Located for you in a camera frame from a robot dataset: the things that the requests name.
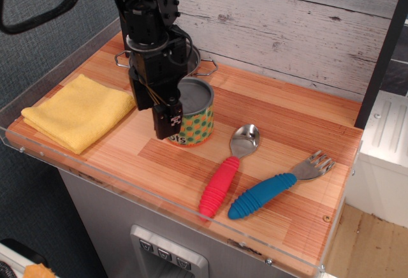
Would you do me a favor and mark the clear acrylic guard rail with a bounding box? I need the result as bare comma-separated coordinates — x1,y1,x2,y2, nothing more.
1,21,362,277

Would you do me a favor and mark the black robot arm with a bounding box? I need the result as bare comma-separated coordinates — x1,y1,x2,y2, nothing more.
114,0,191,140

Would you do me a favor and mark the white toy sink unit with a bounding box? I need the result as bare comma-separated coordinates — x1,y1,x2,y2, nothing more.
345,91,407,227

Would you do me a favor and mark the stainless steel pot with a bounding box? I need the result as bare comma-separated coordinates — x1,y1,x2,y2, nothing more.
114,43,219,77

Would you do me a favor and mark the peas and carrots can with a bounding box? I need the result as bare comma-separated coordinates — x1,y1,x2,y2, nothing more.
168,77,214,147

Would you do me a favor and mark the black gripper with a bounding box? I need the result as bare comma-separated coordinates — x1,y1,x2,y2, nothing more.
128,35,188,140

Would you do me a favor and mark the black sleeved cable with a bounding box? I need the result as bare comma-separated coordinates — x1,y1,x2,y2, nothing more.
0,0,95,35

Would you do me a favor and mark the red handled spoon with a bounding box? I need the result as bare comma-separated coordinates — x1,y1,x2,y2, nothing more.
198,124,260,217

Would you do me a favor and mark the grey toy fridge cabinet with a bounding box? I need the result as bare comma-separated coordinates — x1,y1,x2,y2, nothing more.
59,170,290,277

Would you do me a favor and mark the yellow folded cloth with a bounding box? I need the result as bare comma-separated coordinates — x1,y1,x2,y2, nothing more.
21,74,135,154

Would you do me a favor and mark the orange object at corner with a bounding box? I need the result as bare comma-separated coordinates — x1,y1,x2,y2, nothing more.
23,263,56,278

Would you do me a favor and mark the blue handled fork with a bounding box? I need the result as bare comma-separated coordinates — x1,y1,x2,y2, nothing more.
228,150,336,220

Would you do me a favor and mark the black right frame post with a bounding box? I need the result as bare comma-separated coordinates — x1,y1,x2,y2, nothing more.
354,0,407,129

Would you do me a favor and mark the silver dispenser button panel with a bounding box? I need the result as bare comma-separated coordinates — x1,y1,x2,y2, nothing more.
130,224,210,278

